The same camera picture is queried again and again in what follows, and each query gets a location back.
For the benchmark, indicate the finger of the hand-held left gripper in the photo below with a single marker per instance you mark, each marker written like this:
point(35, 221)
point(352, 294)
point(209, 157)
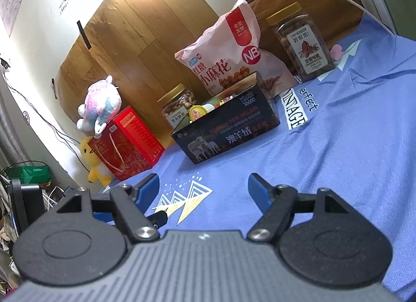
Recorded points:
point(161, 219)

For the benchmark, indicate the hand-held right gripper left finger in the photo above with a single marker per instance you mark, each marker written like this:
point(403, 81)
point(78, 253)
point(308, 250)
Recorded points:
point(148, 191)

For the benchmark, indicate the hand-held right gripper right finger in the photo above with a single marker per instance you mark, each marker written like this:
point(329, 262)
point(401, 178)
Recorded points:
point(258, 191)

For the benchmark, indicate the dark sheep-print box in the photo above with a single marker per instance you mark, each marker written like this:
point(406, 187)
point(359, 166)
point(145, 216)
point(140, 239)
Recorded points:
point(227, 133)

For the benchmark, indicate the yellow lidded pudding cup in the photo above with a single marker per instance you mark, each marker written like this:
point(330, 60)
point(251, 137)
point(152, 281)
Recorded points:
point(199, 112)

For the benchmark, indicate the red gift box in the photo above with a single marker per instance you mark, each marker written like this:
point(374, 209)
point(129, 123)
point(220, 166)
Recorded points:
point(130, 146)

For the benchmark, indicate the yellow duck plush toy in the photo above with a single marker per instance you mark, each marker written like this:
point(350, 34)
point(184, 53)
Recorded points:
point(94, 162)

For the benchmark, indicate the cashew jar with gold lid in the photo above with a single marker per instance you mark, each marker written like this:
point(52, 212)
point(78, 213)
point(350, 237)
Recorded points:
point(177, 107)

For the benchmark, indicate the pastel unicorn plush toy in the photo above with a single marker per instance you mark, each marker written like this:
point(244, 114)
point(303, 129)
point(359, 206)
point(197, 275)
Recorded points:
point(99, 107)

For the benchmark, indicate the blue printed blanket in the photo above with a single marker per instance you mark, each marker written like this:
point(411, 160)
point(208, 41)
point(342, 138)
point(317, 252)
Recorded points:
point(341, 126)

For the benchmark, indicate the green bag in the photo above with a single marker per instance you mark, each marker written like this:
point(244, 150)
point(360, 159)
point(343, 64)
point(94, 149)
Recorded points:
point(29, 173)

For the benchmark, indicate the black electronic device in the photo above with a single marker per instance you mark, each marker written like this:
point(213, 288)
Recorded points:
point(27, 206)

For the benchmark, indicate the pink snack bag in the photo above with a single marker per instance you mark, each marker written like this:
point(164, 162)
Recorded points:
point(224, 61)

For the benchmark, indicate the pecan jar with gold lid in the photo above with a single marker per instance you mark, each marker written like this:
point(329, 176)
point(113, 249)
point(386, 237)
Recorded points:
point(305, 48)

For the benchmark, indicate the wooden headboard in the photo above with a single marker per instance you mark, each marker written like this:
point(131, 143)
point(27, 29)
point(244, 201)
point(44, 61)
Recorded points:
point(136, 29)

